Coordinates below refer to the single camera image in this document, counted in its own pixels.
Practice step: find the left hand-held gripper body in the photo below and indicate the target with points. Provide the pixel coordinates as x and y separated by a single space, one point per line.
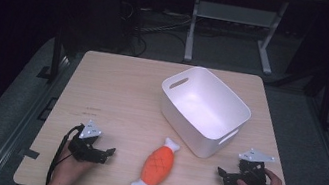
83 148

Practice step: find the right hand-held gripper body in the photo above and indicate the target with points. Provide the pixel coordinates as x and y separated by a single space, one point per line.
255 175

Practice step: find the person's left hand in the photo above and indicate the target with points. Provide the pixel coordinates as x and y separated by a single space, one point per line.
69 171

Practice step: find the orange plush meat toy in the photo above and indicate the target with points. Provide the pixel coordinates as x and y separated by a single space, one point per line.
156 167

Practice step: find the white plastic basket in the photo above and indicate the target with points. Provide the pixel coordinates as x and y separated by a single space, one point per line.
205 111

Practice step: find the white metal stand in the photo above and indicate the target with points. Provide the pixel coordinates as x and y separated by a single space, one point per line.
236 15

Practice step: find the grey table edge bracket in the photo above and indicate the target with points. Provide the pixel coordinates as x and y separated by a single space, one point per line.
29 153

